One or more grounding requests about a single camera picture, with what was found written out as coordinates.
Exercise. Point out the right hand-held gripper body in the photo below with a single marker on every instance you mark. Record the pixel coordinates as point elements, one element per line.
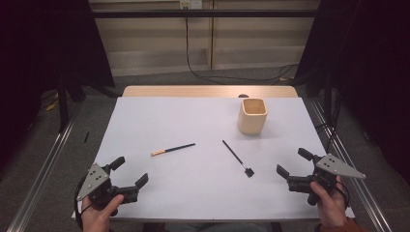
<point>332,166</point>

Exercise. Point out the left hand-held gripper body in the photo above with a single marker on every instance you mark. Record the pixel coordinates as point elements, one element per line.
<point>96,180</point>

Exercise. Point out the black brush with tan tip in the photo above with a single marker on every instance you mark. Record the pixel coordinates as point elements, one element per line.
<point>175,149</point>

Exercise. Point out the black brush with square head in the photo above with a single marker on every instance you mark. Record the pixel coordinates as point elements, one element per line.
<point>235,155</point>

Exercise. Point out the beige square cup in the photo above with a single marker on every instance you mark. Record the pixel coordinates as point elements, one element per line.
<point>252,124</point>

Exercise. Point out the person's left hand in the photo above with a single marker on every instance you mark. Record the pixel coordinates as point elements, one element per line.
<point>96,220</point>

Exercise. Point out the person's right hand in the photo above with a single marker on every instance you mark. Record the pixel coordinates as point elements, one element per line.
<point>332,209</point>

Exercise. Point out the small black stick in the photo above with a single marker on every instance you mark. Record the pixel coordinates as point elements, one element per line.
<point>86,137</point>

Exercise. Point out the white table sheet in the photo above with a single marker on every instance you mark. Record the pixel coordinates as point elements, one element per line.
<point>193,193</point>

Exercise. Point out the small dark round object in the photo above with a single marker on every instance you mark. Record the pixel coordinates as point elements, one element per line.
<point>243,96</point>

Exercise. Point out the black curtain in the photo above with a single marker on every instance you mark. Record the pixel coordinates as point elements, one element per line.
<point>32,64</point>
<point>370,64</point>

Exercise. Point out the black horizontal bar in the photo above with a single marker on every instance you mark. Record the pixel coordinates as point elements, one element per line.
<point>206,13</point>

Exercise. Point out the aluminium rail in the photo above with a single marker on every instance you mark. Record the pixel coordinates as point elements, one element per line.
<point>374,212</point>
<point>51,161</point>

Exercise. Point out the white wall socket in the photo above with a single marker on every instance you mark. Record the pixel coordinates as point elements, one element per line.
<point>190,4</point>

